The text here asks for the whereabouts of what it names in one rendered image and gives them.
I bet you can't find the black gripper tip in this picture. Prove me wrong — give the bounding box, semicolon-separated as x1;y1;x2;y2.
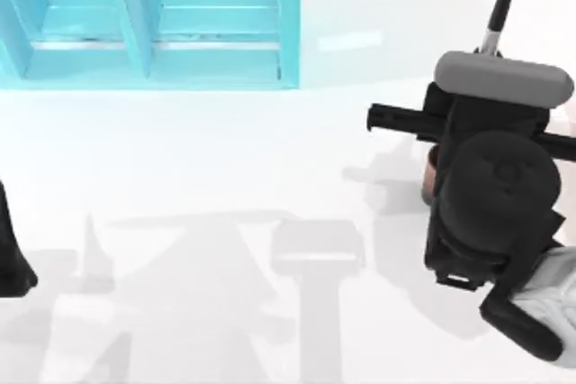
0;180;40;299

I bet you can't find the black marker pen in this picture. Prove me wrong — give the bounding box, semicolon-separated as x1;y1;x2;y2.
477;0;517;58

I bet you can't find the pale grey rounded box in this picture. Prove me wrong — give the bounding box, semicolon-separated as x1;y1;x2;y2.
433;49;575;111

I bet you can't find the light blue rack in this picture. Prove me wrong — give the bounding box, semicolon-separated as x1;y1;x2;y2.
0;0;302;92

